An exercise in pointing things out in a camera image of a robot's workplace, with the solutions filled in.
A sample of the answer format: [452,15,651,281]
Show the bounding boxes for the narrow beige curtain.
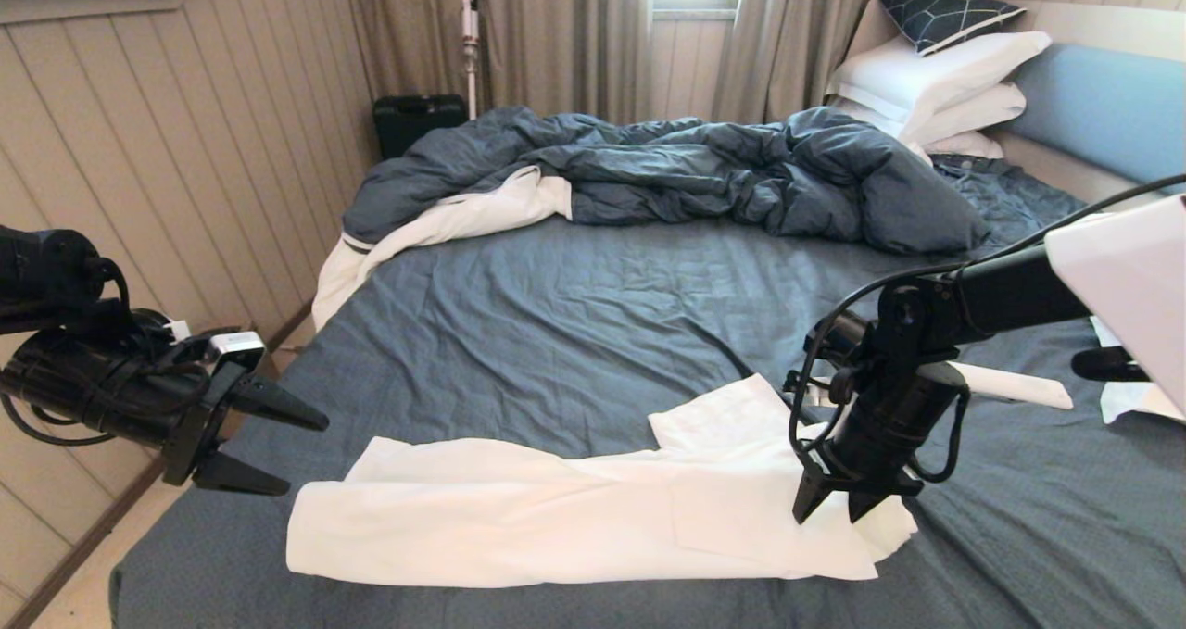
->
[712,0,969,126]

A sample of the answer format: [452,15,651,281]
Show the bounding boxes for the flat white stacked pillow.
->
[922,129,1005,158]

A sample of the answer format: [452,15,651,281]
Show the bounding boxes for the white stick vacuum cleaner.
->
[461,0,481,120]

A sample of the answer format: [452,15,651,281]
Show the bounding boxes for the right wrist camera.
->
[786,370,837,409]

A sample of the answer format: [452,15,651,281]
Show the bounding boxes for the blue padded headboard cushion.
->
[1005,41,1186,196]

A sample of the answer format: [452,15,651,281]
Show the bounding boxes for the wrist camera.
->
[786,370,837,409]
[208,331,267,371]

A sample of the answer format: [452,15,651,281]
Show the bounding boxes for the large white stacked pillow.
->
[826,29,1054,134]

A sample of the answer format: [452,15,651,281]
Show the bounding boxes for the black hard case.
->
[373,94,469,159]

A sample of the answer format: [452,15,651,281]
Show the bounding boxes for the beige headboard frame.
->
[839,0,1186,213]

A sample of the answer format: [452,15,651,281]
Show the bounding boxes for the dark geometric patterned cushion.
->
[877,0,1028,56]

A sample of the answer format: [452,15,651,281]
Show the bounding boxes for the white T-shirt with blue print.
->
[285,373,918,588]

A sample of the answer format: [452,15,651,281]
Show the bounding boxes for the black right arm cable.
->
[788,173,1186,486]

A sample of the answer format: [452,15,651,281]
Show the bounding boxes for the white loose pillow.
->
[1089,314,1186,424]

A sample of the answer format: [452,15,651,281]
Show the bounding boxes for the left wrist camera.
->
[208,331,267,371]

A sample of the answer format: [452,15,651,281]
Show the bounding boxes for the dark blue crumpled duvet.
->
[313,104,992,332]

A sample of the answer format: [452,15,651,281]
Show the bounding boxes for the wide beige curtain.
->
[343,0,652,162]

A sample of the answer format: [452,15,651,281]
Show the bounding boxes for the white flat remote control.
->
[950,362,1074,410]

